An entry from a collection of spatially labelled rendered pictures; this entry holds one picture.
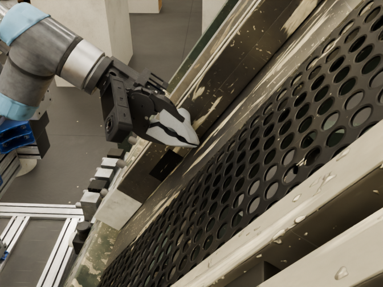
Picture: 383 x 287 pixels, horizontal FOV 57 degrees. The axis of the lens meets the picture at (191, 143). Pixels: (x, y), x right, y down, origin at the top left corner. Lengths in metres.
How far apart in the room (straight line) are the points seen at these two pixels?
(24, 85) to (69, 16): 2.84
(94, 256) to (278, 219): 0.72
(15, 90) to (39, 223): 1.38
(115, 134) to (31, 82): 0.18
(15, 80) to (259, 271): 0.54
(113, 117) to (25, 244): 1.42
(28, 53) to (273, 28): 0.38
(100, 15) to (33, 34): 2.78
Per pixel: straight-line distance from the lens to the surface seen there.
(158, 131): 0.61
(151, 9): 6.06
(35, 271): 1.79
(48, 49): 0.60
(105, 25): 3.39
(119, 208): 0.85
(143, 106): 0.59
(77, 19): 3.45
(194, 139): 0.61
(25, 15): 0.62
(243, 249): 0.18
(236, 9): 1.07
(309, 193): 0.16
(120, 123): 0.52
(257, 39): 0.58
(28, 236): 1.94
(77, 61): 0.59
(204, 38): 1.36
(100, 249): 0.88
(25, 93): 0.66
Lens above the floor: 1.57
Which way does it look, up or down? 35 degrees down
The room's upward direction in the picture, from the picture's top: straight up
